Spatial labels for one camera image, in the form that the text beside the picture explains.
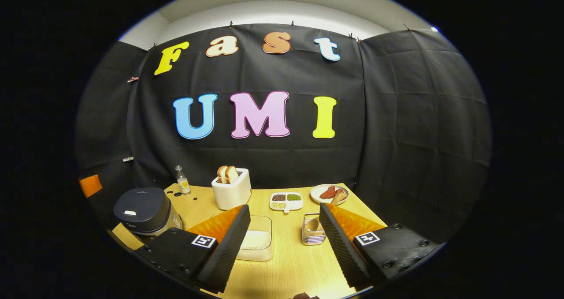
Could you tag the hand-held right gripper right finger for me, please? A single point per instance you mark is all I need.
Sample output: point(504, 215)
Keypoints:
point(341, 250)

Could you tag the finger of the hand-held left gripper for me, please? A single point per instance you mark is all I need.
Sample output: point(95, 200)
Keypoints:
point(90, 185)

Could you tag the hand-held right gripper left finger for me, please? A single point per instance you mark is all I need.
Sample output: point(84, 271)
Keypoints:
point(229, 250)

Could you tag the white rice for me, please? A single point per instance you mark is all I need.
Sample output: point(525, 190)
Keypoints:
point(255, 239)

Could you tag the clear plastic rice container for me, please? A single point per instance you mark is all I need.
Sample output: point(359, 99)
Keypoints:
point(257, 255)

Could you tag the dark grey rice cooker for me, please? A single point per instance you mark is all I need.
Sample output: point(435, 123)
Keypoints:
point(141, 206)

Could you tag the red heart-shaped patty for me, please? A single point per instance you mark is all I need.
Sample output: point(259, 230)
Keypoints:
point(328, 192)
point(339, 196)

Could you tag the white toaster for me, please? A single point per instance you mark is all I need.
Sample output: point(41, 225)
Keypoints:
point(231, 195)

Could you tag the white round plate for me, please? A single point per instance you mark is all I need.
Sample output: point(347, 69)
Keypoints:
point(316, 196)

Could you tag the white divided grain dish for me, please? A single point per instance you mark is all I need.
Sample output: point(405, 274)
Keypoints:
point(286, 207)

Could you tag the bread slice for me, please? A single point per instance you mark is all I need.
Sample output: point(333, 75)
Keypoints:
point(231, 174)
point(221, 174)

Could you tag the glass bottle with yellow label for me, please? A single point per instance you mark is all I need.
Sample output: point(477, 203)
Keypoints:
point(183, 185)

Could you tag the black backdrop cloth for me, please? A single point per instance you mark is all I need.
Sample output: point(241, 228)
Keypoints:
point(273, 74)

